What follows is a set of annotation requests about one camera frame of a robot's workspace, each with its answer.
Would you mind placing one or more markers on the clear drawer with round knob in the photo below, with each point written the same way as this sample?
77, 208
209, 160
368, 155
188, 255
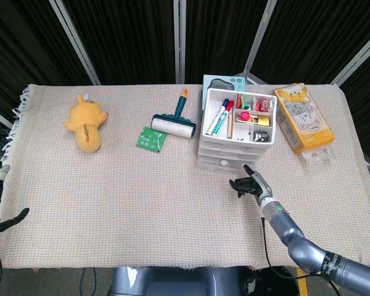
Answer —
216, 166

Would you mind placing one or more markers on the wooden stick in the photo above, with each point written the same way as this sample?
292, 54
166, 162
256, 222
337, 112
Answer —
230, 128

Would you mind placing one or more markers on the black binder clips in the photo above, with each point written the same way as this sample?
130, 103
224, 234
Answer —
261, 136

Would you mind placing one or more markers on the green sachet packet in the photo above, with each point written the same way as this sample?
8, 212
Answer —
151, 138

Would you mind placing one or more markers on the black trash bin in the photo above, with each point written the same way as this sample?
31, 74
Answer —
265, 283

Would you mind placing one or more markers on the clear drawer holding dark items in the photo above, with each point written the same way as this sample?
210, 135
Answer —
234, 147

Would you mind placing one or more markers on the black folding screen partition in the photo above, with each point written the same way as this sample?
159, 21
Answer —
126, 40

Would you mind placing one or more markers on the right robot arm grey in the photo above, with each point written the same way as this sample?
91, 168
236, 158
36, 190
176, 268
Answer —
299, 243

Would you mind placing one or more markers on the yellow plush toy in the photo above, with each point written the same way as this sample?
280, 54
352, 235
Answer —
86, 123

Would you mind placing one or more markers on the beige woven tablecloth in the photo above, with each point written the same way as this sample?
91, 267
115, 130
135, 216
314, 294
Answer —
142, 200

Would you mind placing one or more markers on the white desktop drawer organizer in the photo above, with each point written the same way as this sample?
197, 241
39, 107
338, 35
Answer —
214, 109

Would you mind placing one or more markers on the red cap whiteboard marker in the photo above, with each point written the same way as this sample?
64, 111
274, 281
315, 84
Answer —
223, 120

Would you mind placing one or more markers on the brass padlock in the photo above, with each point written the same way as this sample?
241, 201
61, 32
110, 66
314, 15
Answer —
264, 121

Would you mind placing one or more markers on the blue cap whiteboard marker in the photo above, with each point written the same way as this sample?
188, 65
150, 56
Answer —
217, 117

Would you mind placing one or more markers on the yellow cat print tissue pack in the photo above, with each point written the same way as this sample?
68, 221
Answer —
305, 120

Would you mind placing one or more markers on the grey robot torso base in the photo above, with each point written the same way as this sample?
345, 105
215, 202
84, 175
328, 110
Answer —
172, 282

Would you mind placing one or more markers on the clear drawer holding white item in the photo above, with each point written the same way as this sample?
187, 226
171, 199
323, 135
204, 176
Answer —
228, 155

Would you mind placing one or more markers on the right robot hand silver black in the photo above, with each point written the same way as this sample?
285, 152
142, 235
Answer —
262, 186

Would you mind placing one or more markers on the teal product box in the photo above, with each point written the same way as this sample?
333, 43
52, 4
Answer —
222, 81

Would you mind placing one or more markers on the pink round item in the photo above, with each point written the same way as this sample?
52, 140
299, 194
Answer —
244, 116

